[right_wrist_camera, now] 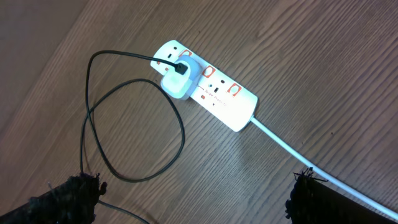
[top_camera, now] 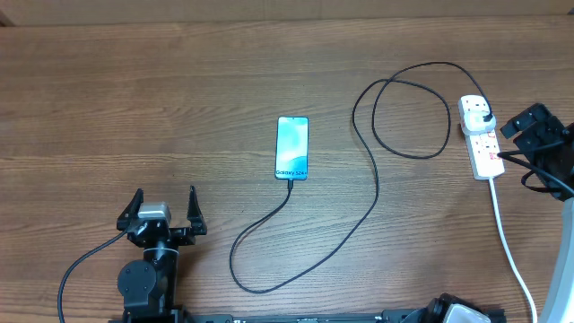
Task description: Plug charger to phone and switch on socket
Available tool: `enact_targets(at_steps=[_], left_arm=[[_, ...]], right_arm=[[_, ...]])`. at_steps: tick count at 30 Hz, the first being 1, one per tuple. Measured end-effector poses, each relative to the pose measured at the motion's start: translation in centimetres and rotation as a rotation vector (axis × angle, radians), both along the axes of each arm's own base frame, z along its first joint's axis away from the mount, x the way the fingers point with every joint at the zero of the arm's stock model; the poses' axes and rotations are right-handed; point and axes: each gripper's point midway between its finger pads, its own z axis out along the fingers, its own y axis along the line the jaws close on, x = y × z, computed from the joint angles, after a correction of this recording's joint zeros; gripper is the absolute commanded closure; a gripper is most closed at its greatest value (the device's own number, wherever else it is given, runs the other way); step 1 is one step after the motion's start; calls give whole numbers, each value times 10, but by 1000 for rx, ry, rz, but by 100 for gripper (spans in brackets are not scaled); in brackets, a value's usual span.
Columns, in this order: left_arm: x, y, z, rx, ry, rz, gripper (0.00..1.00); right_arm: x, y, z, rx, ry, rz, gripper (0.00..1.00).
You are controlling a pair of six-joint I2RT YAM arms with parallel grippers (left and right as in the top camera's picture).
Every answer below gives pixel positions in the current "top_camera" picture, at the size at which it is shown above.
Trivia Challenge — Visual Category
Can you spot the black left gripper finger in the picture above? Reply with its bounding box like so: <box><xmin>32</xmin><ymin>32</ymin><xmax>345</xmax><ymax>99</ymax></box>
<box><xmin>187</xmin><ymin>186</ymin><xmax>207</xmax><ymax>234</ymax></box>
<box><xmin>117</xmin><ymin>188</ymin><xmax>144</xmax><ymax>231</ymax></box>

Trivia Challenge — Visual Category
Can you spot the Samsung Galaxy smartphone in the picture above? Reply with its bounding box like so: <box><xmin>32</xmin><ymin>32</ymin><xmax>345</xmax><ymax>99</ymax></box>
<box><xmin>274</xmin><ymin>116</ymin><xmax>309</xmax><ymax>180</ymax></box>

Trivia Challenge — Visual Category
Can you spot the black USB charging cable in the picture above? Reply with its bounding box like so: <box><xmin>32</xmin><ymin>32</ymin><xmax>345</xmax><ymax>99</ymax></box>
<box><xmin>228</xmin><ymin>61</ymin><xmax>496</xmax><ymax>295</ymax></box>

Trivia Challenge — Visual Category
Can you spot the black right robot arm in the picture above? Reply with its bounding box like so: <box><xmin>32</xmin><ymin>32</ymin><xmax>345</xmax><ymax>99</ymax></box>
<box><xmin>465</xmin><ymin>103</ymin><xmax>573</xmax><ymax>322</ymax></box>

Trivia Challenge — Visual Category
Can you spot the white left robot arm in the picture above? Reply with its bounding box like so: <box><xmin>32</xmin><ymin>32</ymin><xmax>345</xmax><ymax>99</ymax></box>
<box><xmin>117</xmin><ymin>187</ymin><xmax>207</xmax><ymax>322</ymax></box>

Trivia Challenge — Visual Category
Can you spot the white charger adapter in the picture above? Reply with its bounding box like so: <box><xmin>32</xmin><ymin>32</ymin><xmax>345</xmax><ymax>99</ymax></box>
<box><xmin>461</xmin><ymin>110</ymin><xmax>496</xmax><ymax>135</ymax></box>

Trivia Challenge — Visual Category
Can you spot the white power strip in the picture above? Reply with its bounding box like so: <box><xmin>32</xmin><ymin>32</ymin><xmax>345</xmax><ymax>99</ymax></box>
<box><xmin>457</xmin><ymin>95</ymin><xmax>505</xmax><ymax>180</ymax></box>

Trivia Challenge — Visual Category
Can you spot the white power strip cord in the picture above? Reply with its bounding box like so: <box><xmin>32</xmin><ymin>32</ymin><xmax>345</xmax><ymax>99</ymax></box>
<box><xmin>487</xmin><ymin>177</ymin><xmax>539</xmax><ymax>323</ymax></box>

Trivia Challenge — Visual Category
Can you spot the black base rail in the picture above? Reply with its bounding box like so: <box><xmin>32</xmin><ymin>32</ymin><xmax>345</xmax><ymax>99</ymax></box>
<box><xmin>107</xmin><ymin>309</ymin><xmax>508</xmax><ymax>323</ymax></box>

